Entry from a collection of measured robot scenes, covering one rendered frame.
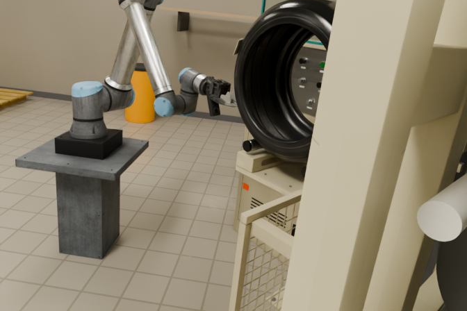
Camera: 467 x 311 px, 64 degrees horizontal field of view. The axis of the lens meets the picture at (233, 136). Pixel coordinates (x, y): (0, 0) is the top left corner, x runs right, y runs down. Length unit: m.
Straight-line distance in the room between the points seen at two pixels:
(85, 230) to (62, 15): 3.73
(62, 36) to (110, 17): 0.72
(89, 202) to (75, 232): 0.22
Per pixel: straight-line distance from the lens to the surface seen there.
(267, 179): 1.40
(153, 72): 1.72
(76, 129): 2.06
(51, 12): 5.57
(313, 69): 2.00
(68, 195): 2.18
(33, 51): 5.77
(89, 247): 2.29
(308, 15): 1.21
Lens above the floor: 1.37
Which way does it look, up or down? 18 degrees down
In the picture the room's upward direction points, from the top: 6 degrees clockwise
